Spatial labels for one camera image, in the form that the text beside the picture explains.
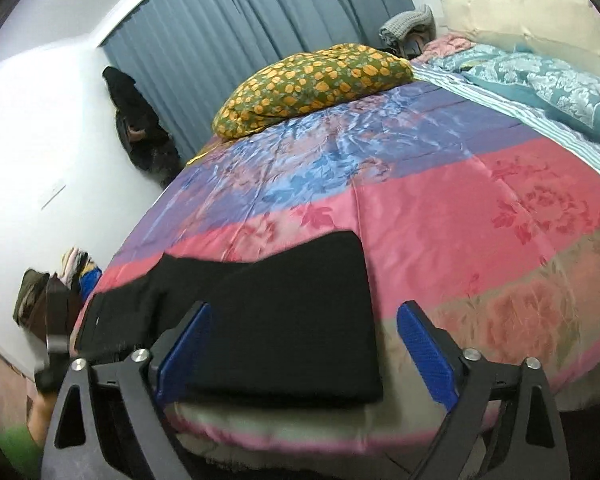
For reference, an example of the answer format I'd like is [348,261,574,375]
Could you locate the teal patterned blanket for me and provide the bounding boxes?
[415,44,600,141]

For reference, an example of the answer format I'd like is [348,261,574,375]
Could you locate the bed with colourful striped bedspread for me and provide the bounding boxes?
[72,35,600,461]

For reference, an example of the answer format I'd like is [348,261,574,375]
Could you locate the black pants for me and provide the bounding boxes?
[70,230,385,403]

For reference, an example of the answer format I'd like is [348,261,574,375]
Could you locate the cream padded headboard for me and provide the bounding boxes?
[440,0,600,78]

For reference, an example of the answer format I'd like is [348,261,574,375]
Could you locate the dark hanging clothes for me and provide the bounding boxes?
[102,66,183,188]

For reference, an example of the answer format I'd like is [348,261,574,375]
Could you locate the brown wooden nightstand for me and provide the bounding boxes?
[44,274,83,341]

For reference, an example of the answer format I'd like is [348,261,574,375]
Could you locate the grey knitted cloth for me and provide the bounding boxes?
[379,4,435,47]

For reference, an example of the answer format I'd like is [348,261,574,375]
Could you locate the blue-grey curtain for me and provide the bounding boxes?
[97,0,416,161]

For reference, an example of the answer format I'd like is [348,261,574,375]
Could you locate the pile of colourful clothes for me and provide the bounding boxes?
[60,247,102,301]

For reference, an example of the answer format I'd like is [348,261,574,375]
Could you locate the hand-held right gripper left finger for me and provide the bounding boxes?
[42,301,213,480]

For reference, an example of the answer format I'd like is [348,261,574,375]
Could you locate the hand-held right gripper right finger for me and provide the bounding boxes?
[396,301,566,480]

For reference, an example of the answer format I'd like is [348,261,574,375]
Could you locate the olive cloth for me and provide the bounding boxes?
[12,269,51,328]

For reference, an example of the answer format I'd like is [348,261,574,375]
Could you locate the green pillow with orange flowers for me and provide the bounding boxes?
[212,44,415,140]

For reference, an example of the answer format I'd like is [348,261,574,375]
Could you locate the pink crumpled cloth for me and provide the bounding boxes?
[422,35,476,58]

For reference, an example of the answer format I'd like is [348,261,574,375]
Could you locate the person's left forearm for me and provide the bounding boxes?
[0,392,58,480]

